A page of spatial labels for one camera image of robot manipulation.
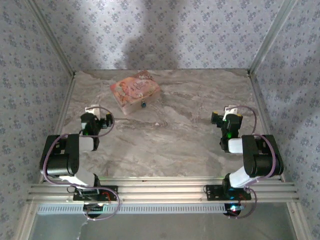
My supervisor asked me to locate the pink floral printed box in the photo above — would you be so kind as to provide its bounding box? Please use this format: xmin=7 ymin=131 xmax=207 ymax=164
xmin=109 ymin=70 xmax=161 ymax=116

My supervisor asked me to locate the aluminium mounting beam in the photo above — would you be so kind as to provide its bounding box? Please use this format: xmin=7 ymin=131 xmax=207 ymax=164
xmin=26 ymin=176 xmax=300 ymax=204

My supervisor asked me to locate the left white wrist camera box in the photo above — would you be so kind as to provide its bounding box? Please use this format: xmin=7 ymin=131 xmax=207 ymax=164
xmin=84 ymin=104 xmax=101 ymax=116

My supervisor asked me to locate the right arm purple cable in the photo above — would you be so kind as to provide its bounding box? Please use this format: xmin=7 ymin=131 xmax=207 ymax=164
xmin=228 ymin=105 xmax=278 ymax=220

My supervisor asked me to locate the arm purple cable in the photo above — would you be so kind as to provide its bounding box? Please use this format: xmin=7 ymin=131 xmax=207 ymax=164
xmin=42 ymin=106 xmax=121 ymax=221
xmin=228 ymin=105 xmax=278 ymax=220

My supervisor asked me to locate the aluminium side rail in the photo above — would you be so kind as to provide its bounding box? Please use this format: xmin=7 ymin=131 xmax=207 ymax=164
xmin=37 ymin=73 xmax=77 ymax=183
xmin=248 ymin=73 xmax=288 ymax=183

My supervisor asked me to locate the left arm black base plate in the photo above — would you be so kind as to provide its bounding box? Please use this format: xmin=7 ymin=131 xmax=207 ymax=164
xmin=72 ymin=185 xmax=119 ymax=202

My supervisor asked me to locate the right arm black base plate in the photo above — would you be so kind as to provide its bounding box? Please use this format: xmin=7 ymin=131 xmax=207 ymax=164
xmin=205 ymin=184 xmax=252 ymax=202

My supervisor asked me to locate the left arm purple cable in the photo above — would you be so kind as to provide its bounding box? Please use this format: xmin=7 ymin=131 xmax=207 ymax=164
xmin=42 ymin=106 xmax=121 ymax=221

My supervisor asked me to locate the aluminium corner post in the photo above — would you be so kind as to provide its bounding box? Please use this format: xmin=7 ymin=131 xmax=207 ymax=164
xmin=24 ymin=0 xmax=77 ymax=77
xmin=247 ymin=0 xmax=300 ymax=77

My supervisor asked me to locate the grey slotted cable duct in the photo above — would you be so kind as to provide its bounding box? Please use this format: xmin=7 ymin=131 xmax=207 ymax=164
xmin=37 ymin=202 xmax=227 ymax=215

